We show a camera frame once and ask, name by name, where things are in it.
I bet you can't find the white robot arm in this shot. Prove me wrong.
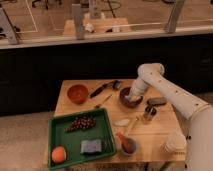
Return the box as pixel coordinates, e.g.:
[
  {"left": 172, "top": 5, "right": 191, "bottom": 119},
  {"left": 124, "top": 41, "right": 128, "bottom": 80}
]
[{"left": 129, "top": 63, "right": 213, "bottom": 171}]

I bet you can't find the purple bowl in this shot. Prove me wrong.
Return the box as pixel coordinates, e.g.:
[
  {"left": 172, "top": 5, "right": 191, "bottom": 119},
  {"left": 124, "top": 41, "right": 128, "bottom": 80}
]
[{"left": 119, "top": 87, "right": 143, "bottom": 108}]

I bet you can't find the orange bowl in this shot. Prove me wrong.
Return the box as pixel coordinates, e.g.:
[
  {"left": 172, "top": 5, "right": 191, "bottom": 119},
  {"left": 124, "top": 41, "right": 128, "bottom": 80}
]
[{"left": 67, "top": 84, "right": 89, "bottom": 104}]

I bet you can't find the small screwdriver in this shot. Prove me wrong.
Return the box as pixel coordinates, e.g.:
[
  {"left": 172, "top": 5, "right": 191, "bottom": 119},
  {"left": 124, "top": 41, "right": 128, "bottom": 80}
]
[{"left": 94, "top": 94, "right": 113, "bottom": 108}]

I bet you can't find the bunch of dark grapes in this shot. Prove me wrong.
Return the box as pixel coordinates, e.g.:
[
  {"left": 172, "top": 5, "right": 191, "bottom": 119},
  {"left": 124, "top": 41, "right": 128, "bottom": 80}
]
[{"left": 65, "top": 116, "right": 96, "bottom": 132}]

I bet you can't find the yellow spoon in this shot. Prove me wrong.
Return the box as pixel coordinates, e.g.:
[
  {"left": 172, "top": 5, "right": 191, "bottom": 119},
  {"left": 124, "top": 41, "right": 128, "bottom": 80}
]
[{"left": 124, "top": 117, "right": 139, "bottom": 136}]

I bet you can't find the dark grey block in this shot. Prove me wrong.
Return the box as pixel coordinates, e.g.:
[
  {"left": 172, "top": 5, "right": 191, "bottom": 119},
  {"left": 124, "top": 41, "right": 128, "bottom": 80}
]
[{"left": 147, "top": 97, "right": 167, "bottom": 106}]

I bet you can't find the small metal cup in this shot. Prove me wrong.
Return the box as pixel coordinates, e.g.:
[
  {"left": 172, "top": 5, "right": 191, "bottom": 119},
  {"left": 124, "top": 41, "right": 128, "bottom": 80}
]
[{"left": 144, "top": 106, "right": 157, "bottom": 121}]

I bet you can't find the orange carrot toy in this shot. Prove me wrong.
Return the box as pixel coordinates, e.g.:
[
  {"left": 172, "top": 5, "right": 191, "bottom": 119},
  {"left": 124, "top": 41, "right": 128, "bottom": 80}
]
[{"left": 116, "top": 132, "right": 132, "bottom": 153}]

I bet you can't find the green plastic tray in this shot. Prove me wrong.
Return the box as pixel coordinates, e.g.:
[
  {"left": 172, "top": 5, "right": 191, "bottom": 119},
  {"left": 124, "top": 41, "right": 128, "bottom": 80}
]
[{"left": 48, "top": 108, "right": 116, "bottom": 170}]

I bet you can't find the grey blue sponge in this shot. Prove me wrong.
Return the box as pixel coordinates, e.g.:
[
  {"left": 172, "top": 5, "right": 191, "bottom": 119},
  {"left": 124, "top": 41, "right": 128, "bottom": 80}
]
[{"left": 81, "top": 139, "right": 102, "bottom": 154}]

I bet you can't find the blue grey cup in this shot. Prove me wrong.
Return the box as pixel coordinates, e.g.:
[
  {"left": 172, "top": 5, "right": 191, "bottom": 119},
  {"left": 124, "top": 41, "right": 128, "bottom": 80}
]
[{"left": 121, "top": 138, "right": 137, "bottom": 156}]

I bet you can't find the wooden table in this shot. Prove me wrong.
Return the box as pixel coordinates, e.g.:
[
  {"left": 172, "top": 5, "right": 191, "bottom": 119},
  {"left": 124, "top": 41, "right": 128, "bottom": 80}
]
[{"left": 53, "top": 80, "right": 186, "bottom": 164}]

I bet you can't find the orange fruit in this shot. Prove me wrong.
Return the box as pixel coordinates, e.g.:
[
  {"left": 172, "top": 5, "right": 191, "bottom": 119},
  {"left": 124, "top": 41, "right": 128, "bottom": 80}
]
[{"left": 51, "top": 146, "right": 66, "bottom": 164}]

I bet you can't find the white paper cup stack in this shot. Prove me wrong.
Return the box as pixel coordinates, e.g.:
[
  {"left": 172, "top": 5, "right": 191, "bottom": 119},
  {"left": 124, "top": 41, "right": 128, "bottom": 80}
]
[{"left": 163, "top": 131, "right": 187, "bottom": 153}]

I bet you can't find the black handled brush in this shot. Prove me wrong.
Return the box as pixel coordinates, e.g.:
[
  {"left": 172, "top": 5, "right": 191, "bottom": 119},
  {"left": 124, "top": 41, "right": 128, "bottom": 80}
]
[{"left": 90, "top": 80, "right": 121, "bottom": 98}]

